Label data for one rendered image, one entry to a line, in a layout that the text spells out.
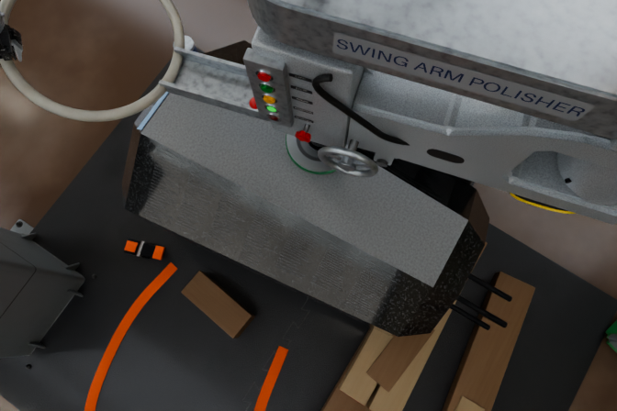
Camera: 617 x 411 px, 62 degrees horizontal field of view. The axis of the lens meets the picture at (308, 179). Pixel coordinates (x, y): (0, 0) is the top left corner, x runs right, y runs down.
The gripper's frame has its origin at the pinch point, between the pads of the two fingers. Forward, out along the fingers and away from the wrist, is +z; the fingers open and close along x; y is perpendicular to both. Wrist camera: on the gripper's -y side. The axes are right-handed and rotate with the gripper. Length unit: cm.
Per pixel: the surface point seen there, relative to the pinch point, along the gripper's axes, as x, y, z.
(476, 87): 80, 51, -83
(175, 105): 43.4, 16.1, 17.1
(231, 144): 58, 34, 10
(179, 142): 42, 29, 15
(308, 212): 75, 60, 1
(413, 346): 117, 118, 40
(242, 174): 59, 44, 8
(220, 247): 50, 65, 27
